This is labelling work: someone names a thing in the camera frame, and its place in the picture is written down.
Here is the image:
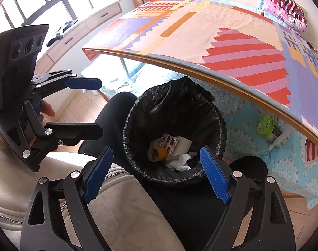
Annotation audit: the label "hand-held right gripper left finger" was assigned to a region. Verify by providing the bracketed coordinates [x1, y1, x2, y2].
[20, 146, 114, 251]

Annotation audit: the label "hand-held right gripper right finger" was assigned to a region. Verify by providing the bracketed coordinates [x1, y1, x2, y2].
[199, 146, 296, 251]

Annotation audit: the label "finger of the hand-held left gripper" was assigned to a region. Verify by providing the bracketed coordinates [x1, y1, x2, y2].
[31, 69, 103, 96]
[0, 101, 104, 172]

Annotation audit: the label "grey plastic bar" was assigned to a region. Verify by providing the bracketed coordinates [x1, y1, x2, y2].
[164, 151, 199, 163]

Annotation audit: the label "white plastic bag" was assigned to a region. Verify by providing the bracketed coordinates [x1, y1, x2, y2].
[167, 154, 192, 172]

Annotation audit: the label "cream plastic casing piece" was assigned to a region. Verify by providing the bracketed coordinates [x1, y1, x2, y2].
[172, 135, 193, 158]

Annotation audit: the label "silver pill blister pack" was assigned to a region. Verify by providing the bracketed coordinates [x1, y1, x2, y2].
[151, 133, 178, 155]

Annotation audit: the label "yellow tape roll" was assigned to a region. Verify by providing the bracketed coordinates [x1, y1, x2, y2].
[148, 146, 167, 162]

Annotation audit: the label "trash bin with black bag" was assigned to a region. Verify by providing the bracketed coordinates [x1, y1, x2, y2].
[123, 76, 228, 184]

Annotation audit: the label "person's left hand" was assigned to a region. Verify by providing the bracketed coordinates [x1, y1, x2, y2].
[39, 101, 56, 118]

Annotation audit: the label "wooden window seat cabinet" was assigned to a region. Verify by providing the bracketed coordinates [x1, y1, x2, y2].
[36, 1, 123, 69]

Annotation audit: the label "metal table leg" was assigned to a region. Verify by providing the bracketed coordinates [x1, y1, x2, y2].
[119, 57, 144, 80]

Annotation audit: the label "dark clothes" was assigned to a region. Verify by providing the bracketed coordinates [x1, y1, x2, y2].
[47, 20, 78, 46]

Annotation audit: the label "green lidded jar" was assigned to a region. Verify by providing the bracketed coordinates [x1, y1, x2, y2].
[256, 115, 281, 142]

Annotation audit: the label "white table leg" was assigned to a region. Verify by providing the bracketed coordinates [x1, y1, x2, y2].
[268, 129, 293, 152]

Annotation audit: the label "colourful patterned tablecloth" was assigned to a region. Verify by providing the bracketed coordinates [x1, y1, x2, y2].
[82, 0, 318, 152]

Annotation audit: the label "black cable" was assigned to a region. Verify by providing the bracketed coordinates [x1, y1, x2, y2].
[308, 41, 318, 64]

